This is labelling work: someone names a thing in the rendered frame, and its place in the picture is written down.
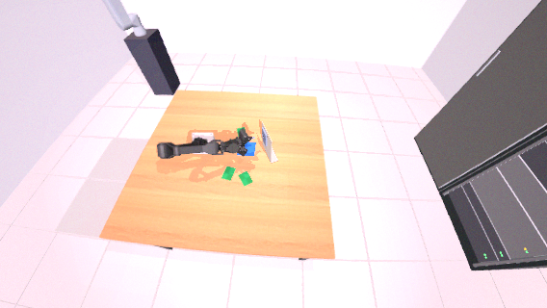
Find blue flat square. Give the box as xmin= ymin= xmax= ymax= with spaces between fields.
xmin=245 ymin=142 xmax=256 ymax=156

